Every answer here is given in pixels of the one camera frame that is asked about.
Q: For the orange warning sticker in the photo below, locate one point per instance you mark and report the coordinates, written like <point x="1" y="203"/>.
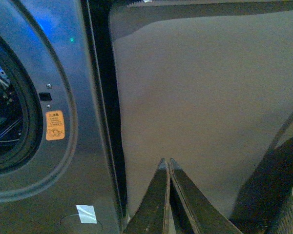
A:
<point x="55" y="126"/>

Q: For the white tape label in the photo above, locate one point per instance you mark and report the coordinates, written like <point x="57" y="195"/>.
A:
<point x="86" y="214"/>

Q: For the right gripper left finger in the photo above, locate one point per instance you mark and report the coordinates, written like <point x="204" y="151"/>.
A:
<point x="152" y="216"/>

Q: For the grey front-load washing machine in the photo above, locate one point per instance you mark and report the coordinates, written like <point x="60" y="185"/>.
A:
<point x="48" y="62"/>

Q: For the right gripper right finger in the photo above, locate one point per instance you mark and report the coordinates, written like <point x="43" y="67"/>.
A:
<point x="191" y="209"/>

